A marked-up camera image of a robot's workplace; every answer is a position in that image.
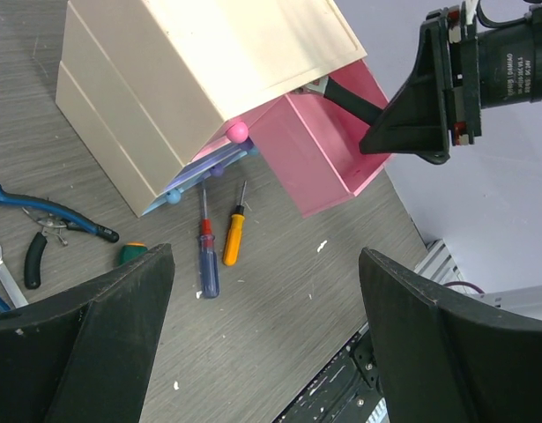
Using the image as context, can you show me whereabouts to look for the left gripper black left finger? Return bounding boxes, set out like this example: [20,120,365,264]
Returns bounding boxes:
[0,243,174,422]

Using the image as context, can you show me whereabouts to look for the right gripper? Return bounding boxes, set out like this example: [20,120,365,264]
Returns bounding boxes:
[360,1,481,165]

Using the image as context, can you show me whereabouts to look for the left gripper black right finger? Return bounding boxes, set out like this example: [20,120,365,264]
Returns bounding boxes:
[359,248,542,422]

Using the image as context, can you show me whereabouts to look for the black adjustable wrench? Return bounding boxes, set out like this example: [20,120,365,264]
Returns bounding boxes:
[292,76,383,126]

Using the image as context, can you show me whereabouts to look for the large pink drawer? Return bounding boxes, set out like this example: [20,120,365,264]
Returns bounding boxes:
[248,59,397,219]

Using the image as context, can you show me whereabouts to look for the cream drawer cabinet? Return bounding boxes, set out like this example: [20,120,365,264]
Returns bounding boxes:
[56,1,367,216]

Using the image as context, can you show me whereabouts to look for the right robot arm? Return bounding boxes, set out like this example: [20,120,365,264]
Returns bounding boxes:
[360,1,542,165]

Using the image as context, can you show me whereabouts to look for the silver ratchet combination wrench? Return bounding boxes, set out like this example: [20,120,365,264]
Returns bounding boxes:
[0,245,28,308]

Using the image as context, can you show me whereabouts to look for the right light blue drawer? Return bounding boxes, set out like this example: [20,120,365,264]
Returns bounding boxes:
[240,146,259,157]

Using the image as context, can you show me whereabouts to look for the light blue drawer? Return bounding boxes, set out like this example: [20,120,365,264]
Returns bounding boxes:
[142,189,182,216]
[240,146,259,157]

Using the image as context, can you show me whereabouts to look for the small pink drawer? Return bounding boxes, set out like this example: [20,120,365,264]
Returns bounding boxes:
[186,122,255,172]

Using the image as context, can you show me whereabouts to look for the left light blue drawer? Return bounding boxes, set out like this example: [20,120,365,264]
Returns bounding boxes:
[142,189,182,216]

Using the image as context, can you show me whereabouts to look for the wide purple drawer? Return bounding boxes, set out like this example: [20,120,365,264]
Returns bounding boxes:
[163,154,243,194]

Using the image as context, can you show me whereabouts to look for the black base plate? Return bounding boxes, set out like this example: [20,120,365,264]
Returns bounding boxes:
[275,324,389,423]

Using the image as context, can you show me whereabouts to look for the green handled screwdriver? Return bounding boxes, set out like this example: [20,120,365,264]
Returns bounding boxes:
[117,242,148,265]

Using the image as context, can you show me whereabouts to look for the small black handled pliers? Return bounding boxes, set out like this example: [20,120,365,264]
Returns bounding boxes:
[22,207,85,290]

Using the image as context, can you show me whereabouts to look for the red blue handled screwdriver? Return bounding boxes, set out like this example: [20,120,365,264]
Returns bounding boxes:
[199,182,220,299]

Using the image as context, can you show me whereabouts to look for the blue handled pliers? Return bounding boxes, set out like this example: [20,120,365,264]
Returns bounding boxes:
[0,184,120,313]

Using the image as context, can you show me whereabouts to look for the orange handled screwdriver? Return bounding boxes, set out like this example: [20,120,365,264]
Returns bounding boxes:
[223,181,247,266]

